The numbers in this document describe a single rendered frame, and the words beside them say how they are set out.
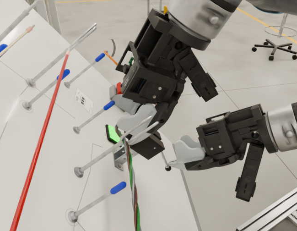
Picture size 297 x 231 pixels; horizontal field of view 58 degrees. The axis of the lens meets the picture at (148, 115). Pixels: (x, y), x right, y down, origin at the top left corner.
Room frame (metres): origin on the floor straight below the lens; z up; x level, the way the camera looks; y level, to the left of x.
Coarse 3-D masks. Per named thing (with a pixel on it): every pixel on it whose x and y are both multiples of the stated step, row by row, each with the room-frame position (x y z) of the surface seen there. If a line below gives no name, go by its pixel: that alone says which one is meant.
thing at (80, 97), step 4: (76, 88) 0.47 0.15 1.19; (76, 92) 0.46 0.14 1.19; (80, 92) 0.47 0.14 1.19; (76, 96) 0.44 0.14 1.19; (80, 96) 0.45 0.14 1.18; (84, 96) 0.47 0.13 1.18; (76, 100) 0.43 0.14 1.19; (80, 100) 0.44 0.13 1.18; (84, 100) 0.45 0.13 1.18; (88, 100) 0.47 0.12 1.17; (80, 104) 0.43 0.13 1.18; (84, 104) 0.44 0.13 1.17; (88, 104) 0.45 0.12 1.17; (92, 104) 0.46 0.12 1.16; (88, 108) 0.44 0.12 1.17; (92, 108) 0.45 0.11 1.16; (92, 112) 0.44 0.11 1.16
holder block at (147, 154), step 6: (156, 132) 0.38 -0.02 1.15; (150, 138) 0.35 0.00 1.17; (156, 138) 0.36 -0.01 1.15; (138, 144) 0.34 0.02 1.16; (144, 144) 0.34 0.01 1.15; (150, 144) 0.35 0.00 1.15; (156, 144) 0.35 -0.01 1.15; (162, 144) 0.36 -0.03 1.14; (138, 150) 0.34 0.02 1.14; (144, 150) 0.35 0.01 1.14; (150, 150) 0.35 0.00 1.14; (156, 150) 0.35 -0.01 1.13; (162, 150) 0.36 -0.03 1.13; (144, 156) 0.35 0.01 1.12; (150, 156) 0.35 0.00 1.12
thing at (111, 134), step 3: (105, 126) 0.43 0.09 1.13; (108, 126) 0.43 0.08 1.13; (111, 126) 0.43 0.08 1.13; (108, 129) 0.42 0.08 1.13; (111, 129) 0.42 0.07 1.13; (108, 132) 0.41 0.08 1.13; (111, 132) 0.41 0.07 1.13; (114, 132) 0.42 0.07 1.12; (108, 135) 0.40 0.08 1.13; (111, 135) 0.40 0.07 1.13; (114, 135) 0.41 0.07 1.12; (117, 135) 0.42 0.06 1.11; (108, 138) 0.40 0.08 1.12; (111, 138) 0.40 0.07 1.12; (114, 138) 0.40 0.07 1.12; (117, 138) 0.41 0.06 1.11; (111, 141) 0.40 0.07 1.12; (114, 141) 0.40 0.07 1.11; (117, 141) 0.40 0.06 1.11; (120, 147) 0.40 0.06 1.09
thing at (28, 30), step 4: (28, 28) 0.30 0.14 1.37; (32, 28) 0.31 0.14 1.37; (24, 32) 0.30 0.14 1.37; (28, 32) 0.30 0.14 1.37; (20, 36) 0.28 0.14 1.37; (16, 40) 0.27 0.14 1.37; (12, 44) 0.26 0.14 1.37; (8, 48) 0.25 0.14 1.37; (0, 52) 0.24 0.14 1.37; (4, 52) 0.25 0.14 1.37
